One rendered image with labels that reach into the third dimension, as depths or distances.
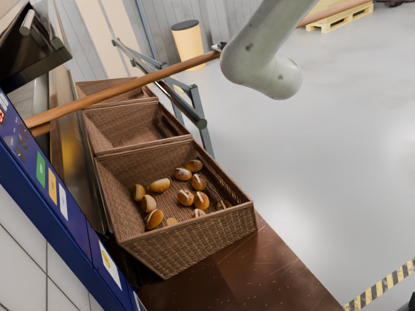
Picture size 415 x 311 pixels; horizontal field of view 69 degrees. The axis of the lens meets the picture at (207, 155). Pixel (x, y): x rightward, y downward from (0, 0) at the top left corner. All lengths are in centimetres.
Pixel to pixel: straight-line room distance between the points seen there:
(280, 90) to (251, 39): 16
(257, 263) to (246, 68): 70
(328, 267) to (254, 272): 77
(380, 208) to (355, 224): 21
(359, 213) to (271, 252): 102
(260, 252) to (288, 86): 63
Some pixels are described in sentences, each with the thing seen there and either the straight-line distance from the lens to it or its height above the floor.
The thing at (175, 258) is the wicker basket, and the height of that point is 66.
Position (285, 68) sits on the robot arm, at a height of 124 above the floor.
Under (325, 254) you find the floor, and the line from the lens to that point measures 187.
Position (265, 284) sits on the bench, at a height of 58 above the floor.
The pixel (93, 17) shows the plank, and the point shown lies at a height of 101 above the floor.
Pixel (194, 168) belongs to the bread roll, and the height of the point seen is 62.
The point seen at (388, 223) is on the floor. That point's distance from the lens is 207.
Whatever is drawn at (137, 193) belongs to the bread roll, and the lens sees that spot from 145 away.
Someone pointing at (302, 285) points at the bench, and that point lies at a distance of 109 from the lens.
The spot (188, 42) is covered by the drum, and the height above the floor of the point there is 41.
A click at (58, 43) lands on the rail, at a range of 66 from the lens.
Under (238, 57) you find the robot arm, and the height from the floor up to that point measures 130.
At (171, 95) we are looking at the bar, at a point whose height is 117.
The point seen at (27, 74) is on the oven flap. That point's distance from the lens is 67.
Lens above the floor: 153
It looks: 36 degrees down
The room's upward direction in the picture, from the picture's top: 15 degrees counter-clockwise
